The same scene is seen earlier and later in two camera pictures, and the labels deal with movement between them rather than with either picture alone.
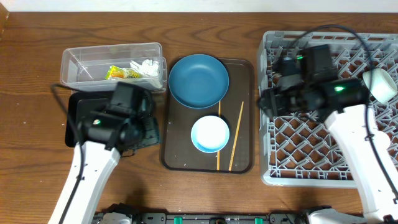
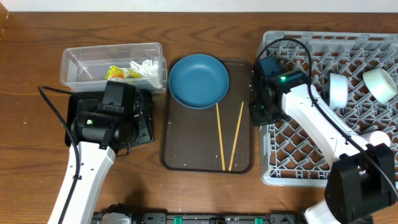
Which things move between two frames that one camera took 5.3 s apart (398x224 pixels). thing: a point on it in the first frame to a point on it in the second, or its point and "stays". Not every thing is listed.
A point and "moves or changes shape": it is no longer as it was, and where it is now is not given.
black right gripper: [276, 104] to [260, 118]
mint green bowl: [381, 84] stays
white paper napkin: [147, 67] stays
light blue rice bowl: [210, 134] moves or changes shape
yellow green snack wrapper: [114, 72] stays
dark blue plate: [198, 81] stays
